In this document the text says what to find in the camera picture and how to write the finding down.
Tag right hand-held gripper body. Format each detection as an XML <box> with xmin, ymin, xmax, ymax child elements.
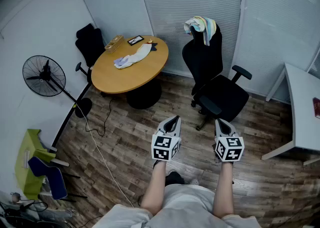
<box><xmin>214</xmin><ymin>135</ymin><xmax>245</xmax><ymax>163</ymax></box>

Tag blue chair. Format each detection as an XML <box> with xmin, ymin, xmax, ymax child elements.
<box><xmin>27</xmin><ymin>156</ymin><xmax>88</xmax><ymax>203</ymax></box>

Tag pastel striped clothes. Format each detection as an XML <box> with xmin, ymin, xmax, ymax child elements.
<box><xmin>184</xmin><ymin>16</ymin><xmax>217</xmax><ymax>47</ymax></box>

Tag person's black trousers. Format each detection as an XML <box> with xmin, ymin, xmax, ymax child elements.
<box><xmin>164</xmin><ymin>170</ymin><xmax>186</xmax><ymax>187</ymax></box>

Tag person's left forearm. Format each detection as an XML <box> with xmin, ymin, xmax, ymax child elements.
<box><xmin>139</xmin><ymin>159</ymin><xmax>167</xmax><ymax>217</ymax></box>

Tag black curved floor strip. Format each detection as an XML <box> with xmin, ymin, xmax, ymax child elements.
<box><xmin>51</xmin><ymin>81</ymin><xmax>93</xmax><ymax>148</ymax></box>

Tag person's grey shirt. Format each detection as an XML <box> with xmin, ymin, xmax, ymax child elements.
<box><xmin>92</xmin><ymin>183</ymin><xmax>262</xmax><ymax>228</ymax></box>

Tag black floor cable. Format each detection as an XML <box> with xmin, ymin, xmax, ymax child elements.
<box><xmin>84</xmin><ymin>96</ymin><xmax>114</xmax><ymax>138</ymax></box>

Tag white garment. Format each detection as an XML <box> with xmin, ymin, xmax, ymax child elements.
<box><xmin>119</xmin><ymin>43</ymin><xmax>153</xmax><ymax>69</ymax></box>

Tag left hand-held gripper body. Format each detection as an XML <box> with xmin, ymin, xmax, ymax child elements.
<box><xmin>151</xmin><ymin>133</ymin><xmax>183</xmax><ymax>162</ymax></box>

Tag person's right forearm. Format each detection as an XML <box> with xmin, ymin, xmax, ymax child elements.
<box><xmin>212</xmin><ymin>160</ymin><xmax>235</xmax><ymax>219</ymax></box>

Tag dark equipment pile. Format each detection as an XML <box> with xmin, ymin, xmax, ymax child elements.
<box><xmin>0</xmin><ymin>191</ymin><xmax>76</xmax><ymax>228</ymax></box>

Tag black standing fan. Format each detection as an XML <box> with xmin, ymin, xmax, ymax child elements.
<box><xmin>22</xmin><ymin>55</ymin><xmax>93</xmax><ymax>119</ymax></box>

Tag wicker tissue box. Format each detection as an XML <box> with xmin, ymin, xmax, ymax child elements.
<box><xmin>104</xmin><ymin>34</ymin><xmax>125</xmax><ymax>54</ymax></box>

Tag black picture frame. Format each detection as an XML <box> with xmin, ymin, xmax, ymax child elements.
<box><xmin>127</xmin><ymin>35</ymin><xmax>145</xmax><ymax>47</ymax></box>

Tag round wooden table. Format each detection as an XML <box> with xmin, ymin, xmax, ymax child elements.
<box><xmin>90</xmin><ymin>35</ymin><xmax>170</xmax><ymax>110</ymax></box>

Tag black office chair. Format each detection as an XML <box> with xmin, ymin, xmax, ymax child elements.
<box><xmin>74</xmin><ymin>23</ymin><xmax>106</xmax><ymax>84</ymax></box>
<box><xmin>181</xmin><ymin>23</ymin><xmax>253</xmax><ymax>132</ymax></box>

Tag purple cloth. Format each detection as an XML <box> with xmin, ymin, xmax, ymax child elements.
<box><xmin>113</xmin><ymin>56</ymin><xmax>129</xmax><ymax>69</ymax></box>

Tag white floor cable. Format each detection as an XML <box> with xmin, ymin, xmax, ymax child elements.
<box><xmin>74</xmin><ymin>101</ymin><xmax>136</xmax><ymax>208</ymax></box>

